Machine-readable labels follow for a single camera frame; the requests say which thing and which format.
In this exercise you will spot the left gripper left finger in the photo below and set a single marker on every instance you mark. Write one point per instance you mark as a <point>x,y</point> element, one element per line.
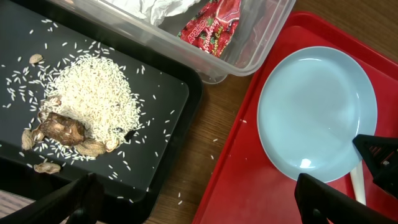
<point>78,202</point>

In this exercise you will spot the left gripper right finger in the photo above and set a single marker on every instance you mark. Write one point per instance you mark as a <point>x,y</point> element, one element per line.
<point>319,203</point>

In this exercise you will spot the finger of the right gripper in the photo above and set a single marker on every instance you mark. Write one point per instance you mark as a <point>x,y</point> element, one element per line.
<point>380,156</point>

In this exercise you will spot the white napkin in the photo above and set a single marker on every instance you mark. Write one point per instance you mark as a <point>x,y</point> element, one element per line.
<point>154,11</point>

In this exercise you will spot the red snack wrapper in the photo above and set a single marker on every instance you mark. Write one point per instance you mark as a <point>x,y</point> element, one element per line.
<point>212,28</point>

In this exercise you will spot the white plastic spoon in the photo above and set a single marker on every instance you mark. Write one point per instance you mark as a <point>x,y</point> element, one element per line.
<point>357,180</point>

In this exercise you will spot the red serving tray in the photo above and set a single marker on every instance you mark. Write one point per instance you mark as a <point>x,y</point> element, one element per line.
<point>245,187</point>

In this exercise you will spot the light blue plate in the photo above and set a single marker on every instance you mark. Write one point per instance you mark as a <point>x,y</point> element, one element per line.
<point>311,107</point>

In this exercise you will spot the rice and food scraps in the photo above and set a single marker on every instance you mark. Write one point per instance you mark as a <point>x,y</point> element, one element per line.
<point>89,108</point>

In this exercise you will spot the black plastic tray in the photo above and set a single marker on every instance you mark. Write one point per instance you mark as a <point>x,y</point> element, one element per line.
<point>38,39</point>

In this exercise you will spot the clear plastic bin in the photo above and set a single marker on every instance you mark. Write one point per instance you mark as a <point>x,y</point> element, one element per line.
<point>259,25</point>

